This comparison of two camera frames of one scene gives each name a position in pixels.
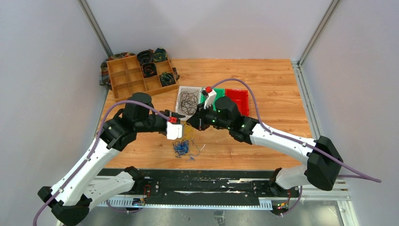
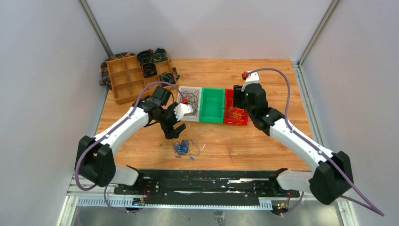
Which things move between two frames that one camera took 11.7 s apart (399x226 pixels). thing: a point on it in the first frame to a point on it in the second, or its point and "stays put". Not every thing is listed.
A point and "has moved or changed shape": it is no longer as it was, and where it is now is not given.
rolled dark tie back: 145,56 stays put
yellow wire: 188,132 has moved or changed shape
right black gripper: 196,121 to 237,94
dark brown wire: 187,102 stays put
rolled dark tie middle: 148,69 stays put
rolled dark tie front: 167,78 stays put
